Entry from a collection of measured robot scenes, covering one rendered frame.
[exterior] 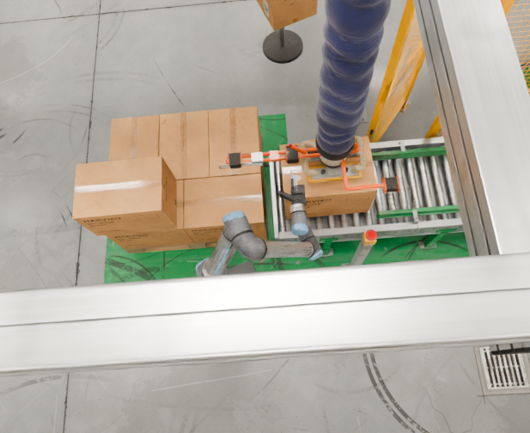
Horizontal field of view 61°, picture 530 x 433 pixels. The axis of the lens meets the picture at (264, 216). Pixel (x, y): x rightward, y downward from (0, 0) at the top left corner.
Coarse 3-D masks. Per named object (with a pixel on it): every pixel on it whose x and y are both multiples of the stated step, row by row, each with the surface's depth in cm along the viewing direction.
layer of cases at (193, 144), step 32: (128, 128) 362; (160, 128) 360; (192, 128) 358; (224, 128) 356; (256, 128) 354; (192, 160) 348; (224, 160) 347; (192, 192) 339; (224, 192) 338; (256, 192) 336; (192, 224) 331; (256, 224) 332
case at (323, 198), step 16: (288, 144) 302; (368, 144) 298; (352, 160) 295; (368, 160) 294; (288, 176) 294; (304, 176) 293; (368, 176) 290; (288, 192) 290; (320, 192) 289; (336, 192) 288; (352, 192) 287; (368, 192) 289; (288, 208) 304; (320, 208) 309; (336, 208) 312; (352, 208) 314; (368, 208) 317
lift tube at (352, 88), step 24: (336, 0) 154; (360, 0) 147; (384, 0) 152; (336, 24) 162; (360, 24) 157; (336, 48) 173; (360, 48) 170; (336, 72) 186; (360, 72) 183; (360, 96) 202; (336, 120) 218; (360, 120) 229
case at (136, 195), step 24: (96, 168) 306; (120, 168) 305; (144, 168) 304; (168, 168) 322; (96, 192) 300; (120, 192) 299; (144, 192) 298; (168, 192) 316; (72, 216) 296; (96, 216) 295; (120, 216) 299; (144, 216) 302; (168, 216) 310
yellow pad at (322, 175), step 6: (312, 168) 279; (318, 168) 279; (324, 168) 278; (348, 168) 277; (318, 174) 277; (324, 174) 277; (342, 174) 276; (348, 174) 276; (354, 174) 276; (360, 174) 276; (312, 180) 277; (318, 180) 277; (324, 180) 277; (330, 180) 277
